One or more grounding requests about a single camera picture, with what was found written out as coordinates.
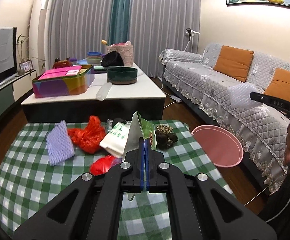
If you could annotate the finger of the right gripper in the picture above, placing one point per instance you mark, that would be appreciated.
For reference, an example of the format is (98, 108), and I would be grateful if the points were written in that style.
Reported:
(274, 102)

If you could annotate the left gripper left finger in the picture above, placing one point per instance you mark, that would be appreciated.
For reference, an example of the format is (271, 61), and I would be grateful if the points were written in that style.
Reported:
(90, 207)

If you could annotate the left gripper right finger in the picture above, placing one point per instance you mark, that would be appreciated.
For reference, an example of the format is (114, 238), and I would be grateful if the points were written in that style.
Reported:
(199, 208)

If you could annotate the purple foam net sleeve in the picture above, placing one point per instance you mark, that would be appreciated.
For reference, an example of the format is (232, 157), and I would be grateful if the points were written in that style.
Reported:
(59, 144)

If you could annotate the green white snack bag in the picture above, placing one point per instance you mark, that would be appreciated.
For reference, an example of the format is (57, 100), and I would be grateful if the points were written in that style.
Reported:
(141, 132)

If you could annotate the orange cushion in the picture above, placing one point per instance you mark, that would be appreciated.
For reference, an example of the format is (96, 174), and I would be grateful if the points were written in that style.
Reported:
(280, 85)
(234, 62)

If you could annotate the grey quilted sofa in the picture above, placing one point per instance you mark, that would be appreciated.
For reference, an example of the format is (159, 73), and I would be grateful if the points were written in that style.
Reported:
(261, 129)

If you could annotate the green checkered cloth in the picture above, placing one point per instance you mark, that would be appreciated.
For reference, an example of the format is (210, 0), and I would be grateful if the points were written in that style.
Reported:
(28, 181)

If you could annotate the orange red plastic bag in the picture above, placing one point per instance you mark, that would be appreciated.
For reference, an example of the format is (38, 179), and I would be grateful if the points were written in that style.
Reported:
(89, 138)

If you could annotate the white green paper bag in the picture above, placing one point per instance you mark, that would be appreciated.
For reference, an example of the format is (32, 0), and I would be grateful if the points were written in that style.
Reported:
(115, 141)

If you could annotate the pink plastic basin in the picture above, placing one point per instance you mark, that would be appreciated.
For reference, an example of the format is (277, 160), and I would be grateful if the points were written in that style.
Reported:
(221, 146)

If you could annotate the translucent plastic bottle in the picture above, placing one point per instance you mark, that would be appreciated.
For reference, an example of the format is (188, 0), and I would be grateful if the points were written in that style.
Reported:
(103, 91)

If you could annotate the white power strip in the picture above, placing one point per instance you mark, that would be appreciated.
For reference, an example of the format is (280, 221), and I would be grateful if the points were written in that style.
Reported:
(175, 98)

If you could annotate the white black coffee table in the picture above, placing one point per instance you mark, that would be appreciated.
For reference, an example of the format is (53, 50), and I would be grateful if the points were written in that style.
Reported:
(122, 101)

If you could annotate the colourful tin box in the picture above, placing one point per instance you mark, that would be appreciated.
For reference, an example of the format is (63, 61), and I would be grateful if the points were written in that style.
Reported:
(64, 81)

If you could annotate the dark green round container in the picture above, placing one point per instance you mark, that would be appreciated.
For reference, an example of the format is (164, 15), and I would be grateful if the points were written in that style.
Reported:
(122, 75)

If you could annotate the tv cabinet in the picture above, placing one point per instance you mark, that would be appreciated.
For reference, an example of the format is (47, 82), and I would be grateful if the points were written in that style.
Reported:
(15, 89)

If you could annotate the red brown figurine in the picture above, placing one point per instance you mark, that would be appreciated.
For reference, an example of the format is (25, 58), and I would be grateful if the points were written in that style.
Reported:
(61, 63)

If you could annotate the stacked coloured bowls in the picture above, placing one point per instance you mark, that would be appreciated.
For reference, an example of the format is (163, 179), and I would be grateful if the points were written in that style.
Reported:
(94, 57)

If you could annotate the black bowl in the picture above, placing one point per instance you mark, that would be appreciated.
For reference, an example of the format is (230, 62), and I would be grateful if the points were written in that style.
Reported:
(112, 59)

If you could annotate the grey curtain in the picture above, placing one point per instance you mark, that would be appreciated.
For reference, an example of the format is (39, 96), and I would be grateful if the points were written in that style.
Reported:
(79, 26)

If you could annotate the pink patterned basket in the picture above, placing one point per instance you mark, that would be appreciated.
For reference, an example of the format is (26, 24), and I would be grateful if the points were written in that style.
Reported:
(126, 51)

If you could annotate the covered television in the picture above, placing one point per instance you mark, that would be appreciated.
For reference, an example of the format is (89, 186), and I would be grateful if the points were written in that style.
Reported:
(7, 52)

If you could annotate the white standing air conditioner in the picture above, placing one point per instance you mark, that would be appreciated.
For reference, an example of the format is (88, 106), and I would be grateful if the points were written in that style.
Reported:
(38, 44)

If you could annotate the teal curtain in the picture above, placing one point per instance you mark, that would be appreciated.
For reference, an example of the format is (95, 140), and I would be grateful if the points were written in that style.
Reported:
(119, 21)

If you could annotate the small photo frame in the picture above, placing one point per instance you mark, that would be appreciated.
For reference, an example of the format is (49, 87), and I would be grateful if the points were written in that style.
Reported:
(26, 66)

